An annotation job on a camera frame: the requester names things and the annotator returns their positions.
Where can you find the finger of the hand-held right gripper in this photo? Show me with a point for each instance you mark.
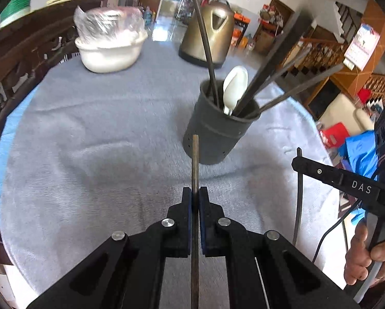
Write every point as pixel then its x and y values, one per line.
pixel 318 170

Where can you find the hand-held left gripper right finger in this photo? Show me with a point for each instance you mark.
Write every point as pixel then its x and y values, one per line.
pixel 204 225

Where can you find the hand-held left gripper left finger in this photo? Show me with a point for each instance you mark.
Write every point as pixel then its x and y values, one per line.
pixel 186 225

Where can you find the dark grey chopstick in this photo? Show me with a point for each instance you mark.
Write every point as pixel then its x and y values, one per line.
pixel 282 70
pixel 195 161
pixel 203 38
pixel 298 206
pixel 308 85
pixel 276 58

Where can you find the dark grey utensil holder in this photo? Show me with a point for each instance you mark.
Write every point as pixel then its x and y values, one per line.
pixel 211 141

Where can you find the white plastic spoon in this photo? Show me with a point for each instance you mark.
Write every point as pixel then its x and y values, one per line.
pixel 234 83

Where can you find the person's right hand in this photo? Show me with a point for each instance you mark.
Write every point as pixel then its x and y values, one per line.
pixel 356 257

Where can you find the red plastic stool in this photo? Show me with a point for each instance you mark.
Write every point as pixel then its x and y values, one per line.
pixel 334 135

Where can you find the blue plastic bag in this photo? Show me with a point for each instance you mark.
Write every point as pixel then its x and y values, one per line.
pixel 356 154

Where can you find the wooden stair railing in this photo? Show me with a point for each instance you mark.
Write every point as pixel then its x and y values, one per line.
pixel 321 56

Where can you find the grey tablecloth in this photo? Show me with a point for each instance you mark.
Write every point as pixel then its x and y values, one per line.
pixel 99 135

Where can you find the orange box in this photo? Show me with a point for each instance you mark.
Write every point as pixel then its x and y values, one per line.
pixel 240 38

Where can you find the bronze electric kettle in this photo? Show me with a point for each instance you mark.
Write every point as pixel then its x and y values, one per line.
pixel 220 29

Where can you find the white plastic bowl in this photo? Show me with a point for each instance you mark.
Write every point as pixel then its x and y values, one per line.
pixel 108 59

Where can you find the light blue undercloth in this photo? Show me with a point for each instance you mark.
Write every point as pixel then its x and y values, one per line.
pixel 5 128

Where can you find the blue water jug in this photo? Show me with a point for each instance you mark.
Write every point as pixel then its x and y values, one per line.
pixel 148 17

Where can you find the clear plastic bag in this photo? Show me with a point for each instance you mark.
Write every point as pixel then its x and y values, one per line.
pixel 108 22

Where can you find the carved dark wooden chair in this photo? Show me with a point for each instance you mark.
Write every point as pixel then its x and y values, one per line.
pixel 15 61

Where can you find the green ribbed thermos jug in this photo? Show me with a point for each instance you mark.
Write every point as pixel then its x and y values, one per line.
pixel 18 3

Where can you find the wall calendar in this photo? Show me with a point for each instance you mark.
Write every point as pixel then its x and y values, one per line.
pixel 361 45

